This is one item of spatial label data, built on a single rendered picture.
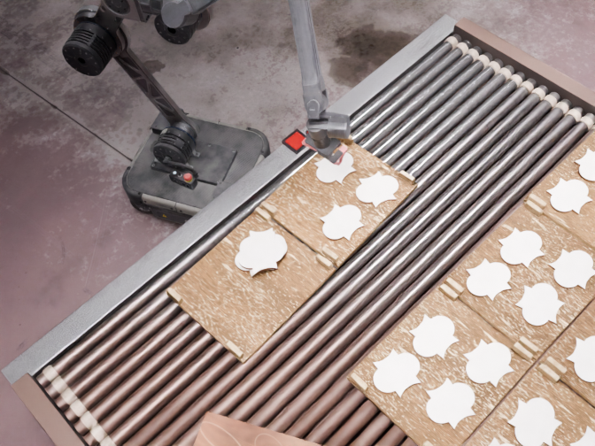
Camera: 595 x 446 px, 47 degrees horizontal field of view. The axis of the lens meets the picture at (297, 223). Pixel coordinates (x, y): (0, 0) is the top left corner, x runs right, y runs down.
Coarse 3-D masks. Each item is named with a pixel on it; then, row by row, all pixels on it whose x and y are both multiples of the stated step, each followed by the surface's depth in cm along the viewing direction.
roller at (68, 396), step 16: (480, 48) 264; (464, 64) 260; (448, 80) 257; (416, 96) 253; (400, 112) 249; (384, 128) 246; (368, 144) 243; (176, 304) 214; (160, 320) 212; (144, 336) 210; (112, 352) 207; (128, 352) 208; (96, 368) 205; (112, 368) 207; (80, 384) 202; (64, 400) 200
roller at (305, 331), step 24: (552, 96) 248; (528, 120) 243; (504, 144) 238; (480, 168) 234; (456, 192) 230; (432, 216) 226; (408, 240) 222; (384, 264) 218; (264, 360) 203; (240, 384) 199; (216, 408) 196; (192, 432) 193
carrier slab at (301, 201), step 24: (312, 168) 236; (360, 168) 235; (384, 168) 234; (288, 192) 232; (312, 192) 231; (336, 192) 231; (408, 192) 229; (288, 216) 227; (312, 216) 226; (384, 216) 224; (312, 240) 221; (360, 240) 220; (336, 264) 216
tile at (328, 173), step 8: (344, 160) 236; (352, 160) 236; (320, 168) 235; (328, 168) 235; (336, 168) 234; (344, 168) 234; (352, 168) 234; (320, 176) 233; (328, 176) 233; (336, 176) 233; (344, 176) 232
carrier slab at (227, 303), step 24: (240, 240) 223; (288, 240) 222; (216, 264) 219; (288, 264) 217; (312, 264) 217; (192, 288) 215; (216, 288) 214; (240, 288) 214; (264, 288) 213; (288, 288) 213; (312, 288) 212; (192, 312) 211; (216, 312) 210; (240, 312) 209; (264, 312) 209; (288, 312) 208; (216, 336) 206; (240, 336) 205; (264, 336) 205; (240, 360) 202
